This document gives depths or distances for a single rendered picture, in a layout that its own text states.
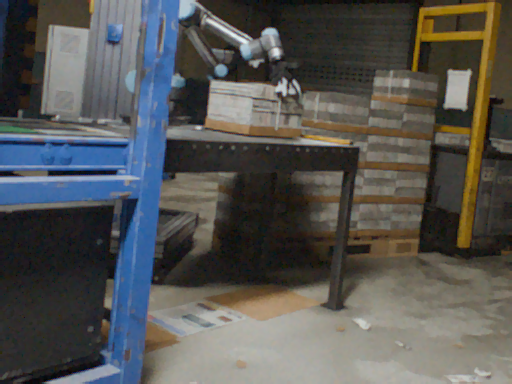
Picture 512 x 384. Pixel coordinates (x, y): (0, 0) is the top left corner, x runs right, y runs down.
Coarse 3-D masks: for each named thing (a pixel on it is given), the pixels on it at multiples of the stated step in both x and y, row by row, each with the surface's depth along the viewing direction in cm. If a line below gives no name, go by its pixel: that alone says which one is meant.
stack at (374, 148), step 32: (384, 160) 425; (256, 192) 370; (288, 192) 384; (320, 192) 397; (384, 192) 428; (224, 224) 386; (256, 224) 373; (288, 224) 385; (320, 224) 400; (352, 224) 415; (384, 224) 431; (224, 256) 383; (320, 256) 402; (352, 256) 417; (384, 256) 434
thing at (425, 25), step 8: (424, 8) 499; (432, 16) 501; (424, 24) 506; (432, 24) 501; (424, 32) 507; (416, 40) 503; (416, 48) 502; (424, 48) 504; (416, 56) 502; (424, 56) 501; (416, 64) 501; (424, 64) 501; (424, 72) 503
